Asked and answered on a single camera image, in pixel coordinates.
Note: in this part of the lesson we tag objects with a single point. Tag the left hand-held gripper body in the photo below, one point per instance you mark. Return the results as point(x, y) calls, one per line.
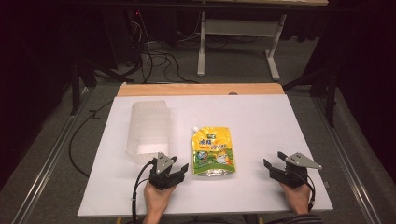
point(162, 179)

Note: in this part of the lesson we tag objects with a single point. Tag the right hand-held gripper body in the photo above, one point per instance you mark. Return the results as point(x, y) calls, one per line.
point(292, 175)

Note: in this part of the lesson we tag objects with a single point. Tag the person's left hand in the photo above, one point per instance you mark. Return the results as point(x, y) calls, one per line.
point(155, 199)

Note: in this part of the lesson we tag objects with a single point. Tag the person's right hand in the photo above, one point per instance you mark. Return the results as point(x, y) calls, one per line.
point(298, 199)

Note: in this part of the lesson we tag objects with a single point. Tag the yellow green spout pouch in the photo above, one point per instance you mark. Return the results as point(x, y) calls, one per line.
point(213, 152)

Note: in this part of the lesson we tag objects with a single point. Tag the translucent plastic container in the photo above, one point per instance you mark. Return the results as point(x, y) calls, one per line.
point(149, 130)

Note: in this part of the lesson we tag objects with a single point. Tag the white table cover board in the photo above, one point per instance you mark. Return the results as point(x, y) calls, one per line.
point(249, 124)

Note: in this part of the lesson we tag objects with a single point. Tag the black metal stand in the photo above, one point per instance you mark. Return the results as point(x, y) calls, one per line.
point(76, 87)
point(330, 93)

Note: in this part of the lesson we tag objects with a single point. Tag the dark computer tower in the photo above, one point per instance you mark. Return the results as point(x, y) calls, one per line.
point(120, 37)

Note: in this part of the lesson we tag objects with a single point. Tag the metal floor rail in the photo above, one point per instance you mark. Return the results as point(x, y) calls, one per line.
point(342, 155)
point(53, 158)

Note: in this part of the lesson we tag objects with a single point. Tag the white metal desk frame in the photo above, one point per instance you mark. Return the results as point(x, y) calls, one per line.
point(239, 28)

